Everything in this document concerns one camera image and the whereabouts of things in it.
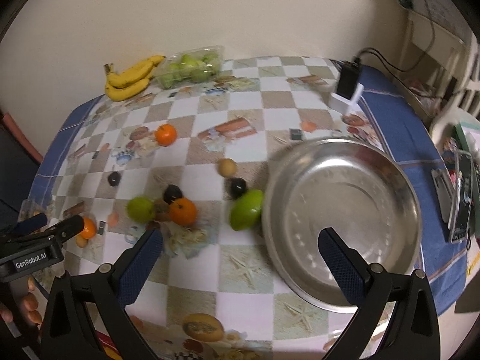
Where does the lower yellow banana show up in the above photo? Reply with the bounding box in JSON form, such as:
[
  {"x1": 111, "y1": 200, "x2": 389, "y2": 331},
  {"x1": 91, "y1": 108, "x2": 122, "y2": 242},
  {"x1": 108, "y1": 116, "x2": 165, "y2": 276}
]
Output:
[{"x1": 105, "y1": 77, "x2": 150, "y2": 102}]

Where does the yellow banana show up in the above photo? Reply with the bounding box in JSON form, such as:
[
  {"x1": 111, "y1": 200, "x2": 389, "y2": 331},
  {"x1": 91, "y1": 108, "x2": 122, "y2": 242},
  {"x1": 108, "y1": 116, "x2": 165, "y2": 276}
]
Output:
[
  {"x1": 104, "y1": 55, "x2": 165, "y2": 89},
  {"x1": 105, "y1": 77, "x2": 150, "y2": 102}
]

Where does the person's hand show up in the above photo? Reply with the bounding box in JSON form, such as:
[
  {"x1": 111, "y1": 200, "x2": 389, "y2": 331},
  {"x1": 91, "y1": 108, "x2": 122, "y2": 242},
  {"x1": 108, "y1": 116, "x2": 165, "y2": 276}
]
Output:
[{"x1": 1, "y1": 276, "x2": 42, "y2": 326}]

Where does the black cable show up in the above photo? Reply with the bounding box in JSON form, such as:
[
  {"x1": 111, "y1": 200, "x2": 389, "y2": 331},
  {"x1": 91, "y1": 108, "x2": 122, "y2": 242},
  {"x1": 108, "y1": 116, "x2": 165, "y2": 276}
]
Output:
[{"x1": 354, "y1": 0, "x2": 457, "y2": 100}]

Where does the small green mango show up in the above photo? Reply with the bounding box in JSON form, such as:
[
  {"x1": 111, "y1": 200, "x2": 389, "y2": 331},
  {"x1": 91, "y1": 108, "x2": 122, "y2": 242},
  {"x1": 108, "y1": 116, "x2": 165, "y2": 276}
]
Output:
[{"x1": 125, "y1": 197, "x2": 155, "y2": 224}]

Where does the orange tangerine edge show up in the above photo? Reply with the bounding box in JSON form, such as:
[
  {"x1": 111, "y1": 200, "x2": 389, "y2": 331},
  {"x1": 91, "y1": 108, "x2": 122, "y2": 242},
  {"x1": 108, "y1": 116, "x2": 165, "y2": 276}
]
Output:
[{"x1": 80, "y1": 217, "x2": 97, "y2": 240}]

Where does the grey phone stand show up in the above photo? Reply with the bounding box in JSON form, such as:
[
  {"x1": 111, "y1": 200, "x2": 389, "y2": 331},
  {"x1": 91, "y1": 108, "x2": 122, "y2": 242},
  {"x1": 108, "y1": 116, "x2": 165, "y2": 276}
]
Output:
[{"x1": 431, "y1": 169, "x2": 454, "y2": 224}]

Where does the upper yellow banana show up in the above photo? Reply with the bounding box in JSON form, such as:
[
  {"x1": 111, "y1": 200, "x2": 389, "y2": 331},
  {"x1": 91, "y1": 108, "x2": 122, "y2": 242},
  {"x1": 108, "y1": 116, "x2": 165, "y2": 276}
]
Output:
[{"x1": 104, "y1": 55, "x2": 165, "y2": 89}]

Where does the smartphone on stand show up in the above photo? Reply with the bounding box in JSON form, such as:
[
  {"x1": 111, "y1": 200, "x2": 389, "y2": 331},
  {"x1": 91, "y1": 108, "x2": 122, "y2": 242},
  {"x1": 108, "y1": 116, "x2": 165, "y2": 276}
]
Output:
[{"x1": 448, "y1": 150, "x2": 473, "y2": 244}]

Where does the large steel bowl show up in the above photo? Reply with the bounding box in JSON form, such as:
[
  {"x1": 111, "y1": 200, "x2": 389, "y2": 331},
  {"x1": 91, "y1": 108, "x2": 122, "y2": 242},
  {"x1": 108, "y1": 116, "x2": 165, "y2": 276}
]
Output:
[{"x1": 262, "y1": 137, "x2": 422, "y2": 314}]

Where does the clear box of green fruit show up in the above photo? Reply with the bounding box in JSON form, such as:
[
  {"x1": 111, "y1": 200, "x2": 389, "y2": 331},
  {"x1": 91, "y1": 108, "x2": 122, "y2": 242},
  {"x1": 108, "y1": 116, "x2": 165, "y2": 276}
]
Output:
[{"x1": 151, "y1": 46, "x2": 224, "y2": 89}]

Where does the checkered printed tablecloth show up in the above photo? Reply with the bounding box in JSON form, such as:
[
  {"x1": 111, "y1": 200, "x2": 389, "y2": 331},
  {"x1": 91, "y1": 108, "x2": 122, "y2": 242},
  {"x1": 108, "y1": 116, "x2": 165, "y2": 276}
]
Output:
[{"x1": 30, "y1": 57, "x2": 473, "y2": 359}]

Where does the white plastic chair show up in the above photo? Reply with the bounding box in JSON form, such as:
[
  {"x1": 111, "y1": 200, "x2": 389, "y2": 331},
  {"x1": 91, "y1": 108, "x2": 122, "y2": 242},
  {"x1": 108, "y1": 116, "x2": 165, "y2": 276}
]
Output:
[{"x1": 399, "y1": 10, "x2": 479, "y2": 149}]

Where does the tan longan fruit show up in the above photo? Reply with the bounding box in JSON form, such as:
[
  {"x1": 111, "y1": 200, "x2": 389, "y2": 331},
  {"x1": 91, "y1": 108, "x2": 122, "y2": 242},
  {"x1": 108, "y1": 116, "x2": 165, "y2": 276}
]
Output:
[{"x1": 217, "y1": 158, "x2": 238, "y2": 178}]

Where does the white socket block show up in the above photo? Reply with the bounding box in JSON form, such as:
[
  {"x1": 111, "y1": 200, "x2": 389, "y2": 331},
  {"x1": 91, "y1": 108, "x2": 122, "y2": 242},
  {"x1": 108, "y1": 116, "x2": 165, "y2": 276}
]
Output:
[{"x1": 328, "y1": 83, "x2": 364, "y2": 115}]

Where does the black power adapter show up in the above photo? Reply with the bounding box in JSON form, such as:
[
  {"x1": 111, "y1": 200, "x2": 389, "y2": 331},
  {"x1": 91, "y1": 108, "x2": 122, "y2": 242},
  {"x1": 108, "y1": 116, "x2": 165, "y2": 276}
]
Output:
[{"x1": 335, "y1": 57, "x2": 362, "y2": 100}]

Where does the small dark cherry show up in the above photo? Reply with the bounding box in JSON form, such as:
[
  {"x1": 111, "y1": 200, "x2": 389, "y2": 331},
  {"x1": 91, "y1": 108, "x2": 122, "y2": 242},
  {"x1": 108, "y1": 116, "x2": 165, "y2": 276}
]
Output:
[{"x1": 107, "y1": 172, "x2": 121, "y2": 187}]

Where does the orange tangerine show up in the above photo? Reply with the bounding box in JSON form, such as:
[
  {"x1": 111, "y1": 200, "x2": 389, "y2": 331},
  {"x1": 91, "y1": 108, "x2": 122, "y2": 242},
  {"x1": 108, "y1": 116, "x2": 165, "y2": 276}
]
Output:
[
  {"x1": 154, "y1": 124, "x2": 177, "y2": 146},
  {"x1": 168, "y1": 197, "x2": 198, "y2": 228}
]

